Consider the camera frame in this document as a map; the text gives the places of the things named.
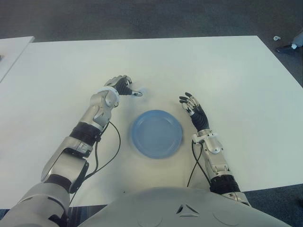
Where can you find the crumpled white paper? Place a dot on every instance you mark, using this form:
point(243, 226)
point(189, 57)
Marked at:
point(275, 37)

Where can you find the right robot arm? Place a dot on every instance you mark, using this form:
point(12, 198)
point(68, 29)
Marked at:
point(217, 163)

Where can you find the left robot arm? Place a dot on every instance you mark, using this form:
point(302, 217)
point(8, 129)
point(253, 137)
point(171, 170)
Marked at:
point(71, 153)

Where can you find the blue plate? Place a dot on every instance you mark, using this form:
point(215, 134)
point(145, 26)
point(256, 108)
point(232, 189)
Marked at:
point(157, 133)

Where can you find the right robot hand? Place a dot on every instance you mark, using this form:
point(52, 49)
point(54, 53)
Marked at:
point(200, 118)

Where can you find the grey trouser leg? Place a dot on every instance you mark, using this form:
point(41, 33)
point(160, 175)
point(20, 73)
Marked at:
point(298, 39)

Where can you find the grey robot torso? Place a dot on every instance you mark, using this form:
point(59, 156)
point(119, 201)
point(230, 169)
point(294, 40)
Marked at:
point(189, 208)

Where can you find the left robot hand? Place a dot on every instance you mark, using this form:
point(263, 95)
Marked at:
point(120, 86)

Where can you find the dark shoe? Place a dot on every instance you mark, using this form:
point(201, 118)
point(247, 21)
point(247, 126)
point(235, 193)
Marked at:
point(285, 49)

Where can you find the white side table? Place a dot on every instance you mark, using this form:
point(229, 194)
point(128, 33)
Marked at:
point(11, 53)

